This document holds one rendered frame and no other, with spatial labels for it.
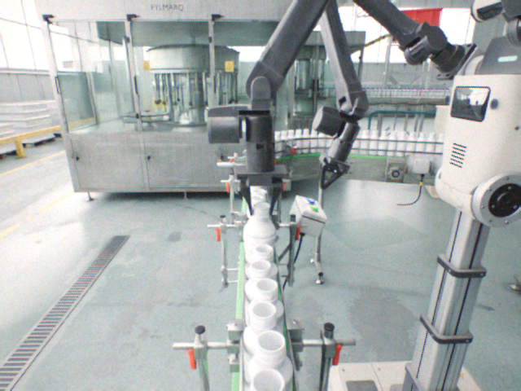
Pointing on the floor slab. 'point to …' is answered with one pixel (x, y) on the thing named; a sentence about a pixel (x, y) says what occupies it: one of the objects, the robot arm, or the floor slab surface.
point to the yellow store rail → (26, 138)
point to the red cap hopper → (410, 71)
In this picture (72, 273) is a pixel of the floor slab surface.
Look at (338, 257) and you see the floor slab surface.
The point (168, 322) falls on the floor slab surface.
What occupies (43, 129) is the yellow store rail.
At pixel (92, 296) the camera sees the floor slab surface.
